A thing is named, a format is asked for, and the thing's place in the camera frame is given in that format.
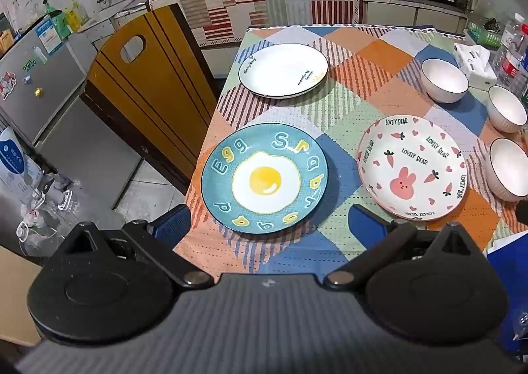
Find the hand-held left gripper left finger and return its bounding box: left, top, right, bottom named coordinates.
left=55, top=204, right=215, bottom=291

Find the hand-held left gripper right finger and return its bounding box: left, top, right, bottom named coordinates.
left=324, top=204, right=485, bottom=291

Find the pink bunny carrot plate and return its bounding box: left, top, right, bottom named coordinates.
left=356, top=114, right=469, bottom=221

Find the blue fried egg plate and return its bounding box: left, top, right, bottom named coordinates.
left=201, top=123, right=329, bottom=239

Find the white ribbed bowl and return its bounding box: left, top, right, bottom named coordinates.
left=484, top=138, right=528, bottom=202
left=487, top=85, right=528, bottom=134
left=420, top=58, right=470, bottom=104

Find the white plate with sun print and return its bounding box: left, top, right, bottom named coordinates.
left=238, top=43, right=329, bottom=100

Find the brown wooden chair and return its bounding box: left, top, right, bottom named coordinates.
left=80, top=3, right=220, bottom=195

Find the clear plastic bag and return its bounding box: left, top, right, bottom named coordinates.
left=14, top=188, right=75, bottom=251

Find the blue sheet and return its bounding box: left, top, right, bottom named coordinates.
left=486, top=230, right=528, bottom=362

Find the colourful patchwork tablecloth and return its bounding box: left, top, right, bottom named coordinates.
left=173, top=23, right=528, bottom=281

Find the silver fridge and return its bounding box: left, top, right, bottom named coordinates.
left=0, top=13, right=143, bottom=212

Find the beige board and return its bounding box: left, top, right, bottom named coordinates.
left=0, top=245, right=43, bottom=349

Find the white bag with blue print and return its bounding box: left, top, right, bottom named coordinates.
left=0, top=126, right=42, bottom=202

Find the white tissue pack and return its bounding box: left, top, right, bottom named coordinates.
left=453, top=43, right=498, bottom=91

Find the red label water bottle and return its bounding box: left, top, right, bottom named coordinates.
left=496, top=46, right=524, bottom=88

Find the red character fridge magnet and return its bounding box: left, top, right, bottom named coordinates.
left=0, top=71, right=16, bottom=100

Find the green plastic basket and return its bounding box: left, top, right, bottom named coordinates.
left=466, top=19, right=505, bottom=49

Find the yellow plastic bottle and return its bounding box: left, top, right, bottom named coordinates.
left=64, top=1, right=89, bottom=30

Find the green plastic bottle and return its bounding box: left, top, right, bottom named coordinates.
left=43, top=1, right=72, bottom=40

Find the patchwork counter cloth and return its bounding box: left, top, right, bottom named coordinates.
left=146, top=0, right=366, bottom=47

